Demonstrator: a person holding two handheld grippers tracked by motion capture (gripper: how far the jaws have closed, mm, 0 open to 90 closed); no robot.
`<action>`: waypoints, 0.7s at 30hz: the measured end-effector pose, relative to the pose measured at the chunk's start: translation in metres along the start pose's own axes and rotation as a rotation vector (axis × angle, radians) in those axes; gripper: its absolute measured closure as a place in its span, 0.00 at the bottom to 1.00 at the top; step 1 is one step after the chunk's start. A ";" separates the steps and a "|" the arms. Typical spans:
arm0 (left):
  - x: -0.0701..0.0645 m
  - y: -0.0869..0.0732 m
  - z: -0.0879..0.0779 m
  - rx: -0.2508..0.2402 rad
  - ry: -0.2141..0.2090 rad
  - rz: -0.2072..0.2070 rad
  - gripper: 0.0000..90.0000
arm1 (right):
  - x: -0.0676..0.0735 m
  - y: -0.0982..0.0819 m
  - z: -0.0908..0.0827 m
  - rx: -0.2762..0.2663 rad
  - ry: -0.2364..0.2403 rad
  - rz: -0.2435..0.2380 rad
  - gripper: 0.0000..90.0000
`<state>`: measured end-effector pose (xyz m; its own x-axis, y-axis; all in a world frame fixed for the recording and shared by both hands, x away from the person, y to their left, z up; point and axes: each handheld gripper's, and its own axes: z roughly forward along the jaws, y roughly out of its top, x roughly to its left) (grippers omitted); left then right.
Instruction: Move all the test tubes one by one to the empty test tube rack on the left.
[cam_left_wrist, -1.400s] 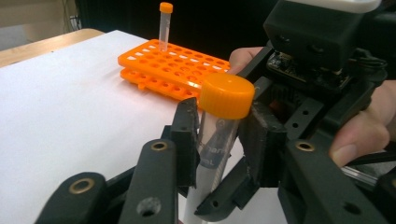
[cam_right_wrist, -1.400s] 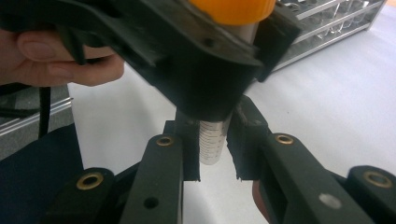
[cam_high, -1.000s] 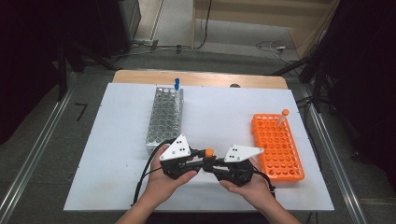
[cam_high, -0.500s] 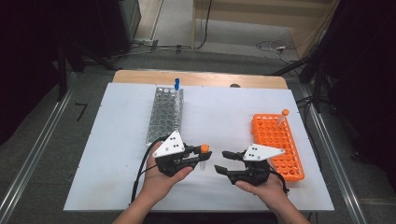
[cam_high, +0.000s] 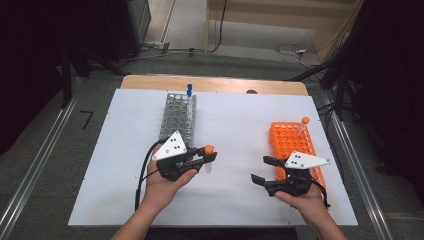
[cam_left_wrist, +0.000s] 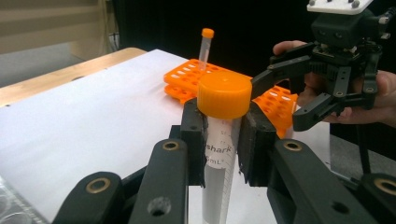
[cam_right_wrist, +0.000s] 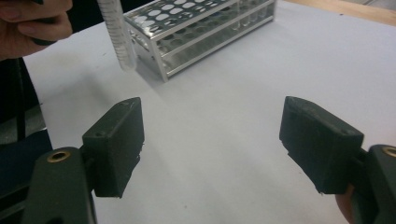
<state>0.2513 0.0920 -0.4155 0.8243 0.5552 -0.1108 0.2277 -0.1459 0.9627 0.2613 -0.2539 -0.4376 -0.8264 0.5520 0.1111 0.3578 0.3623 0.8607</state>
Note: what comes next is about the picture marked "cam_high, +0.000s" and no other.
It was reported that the black cabinet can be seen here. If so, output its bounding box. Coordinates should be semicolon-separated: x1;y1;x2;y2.
99;0;152;63

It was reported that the person's right hand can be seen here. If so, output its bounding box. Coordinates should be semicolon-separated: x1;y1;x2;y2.
274;168;330;223

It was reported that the person's left hand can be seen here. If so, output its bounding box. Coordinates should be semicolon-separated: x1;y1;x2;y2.
141;153;199;210

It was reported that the hand-held gripper black cable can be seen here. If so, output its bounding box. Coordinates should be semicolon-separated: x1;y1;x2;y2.
309;176;332;209
134;138;168;211

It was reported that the black stand leg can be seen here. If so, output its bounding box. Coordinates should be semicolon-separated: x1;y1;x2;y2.
59;46;73;109

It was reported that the white table board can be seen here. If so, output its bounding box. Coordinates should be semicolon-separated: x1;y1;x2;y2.
68;88;358;228

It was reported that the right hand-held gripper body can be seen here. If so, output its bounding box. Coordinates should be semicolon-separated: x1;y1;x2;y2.
265;151;332;198

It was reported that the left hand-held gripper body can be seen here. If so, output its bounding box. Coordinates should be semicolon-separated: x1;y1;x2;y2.
152;130;201;183

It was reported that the left hand-held gripper black cable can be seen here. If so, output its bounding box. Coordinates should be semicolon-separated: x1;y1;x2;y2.
134;138;168;211

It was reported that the dark curtain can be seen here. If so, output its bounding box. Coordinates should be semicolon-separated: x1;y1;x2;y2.
0;0;105;156
333;0;424;201

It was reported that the white floor cable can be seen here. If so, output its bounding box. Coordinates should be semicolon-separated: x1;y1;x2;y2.
274;42;322;69

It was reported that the silver metal test tube rack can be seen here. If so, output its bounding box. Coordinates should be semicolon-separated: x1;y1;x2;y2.
158;92;198;149

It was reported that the right hand-held gripper black cable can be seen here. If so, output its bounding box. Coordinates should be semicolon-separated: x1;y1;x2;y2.
309;176;332;209

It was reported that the black tripod stand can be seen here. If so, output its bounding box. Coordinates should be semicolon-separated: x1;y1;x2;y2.
289;59;355;122

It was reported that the grey floor cable bundle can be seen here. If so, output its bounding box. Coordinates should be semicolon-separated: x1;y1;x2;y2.
119;41;206;64

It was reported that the orange plastic test tube rack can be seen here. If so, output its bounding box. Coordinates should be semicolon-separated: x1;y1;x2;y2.
268;121;327;190

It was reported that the black hanging cable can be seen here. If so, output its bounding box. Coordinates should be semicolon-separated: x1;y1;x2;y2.
208;0;228;53

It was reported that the orange-capped clear tube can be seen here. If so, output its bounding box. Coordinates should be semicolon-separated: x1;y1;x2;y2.
296;116;311;136
204;144;215;175

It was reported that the metal floor rail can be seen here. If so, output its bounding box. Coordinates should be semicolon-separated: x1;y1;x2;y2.
0;78;83;240
321;93;395;240

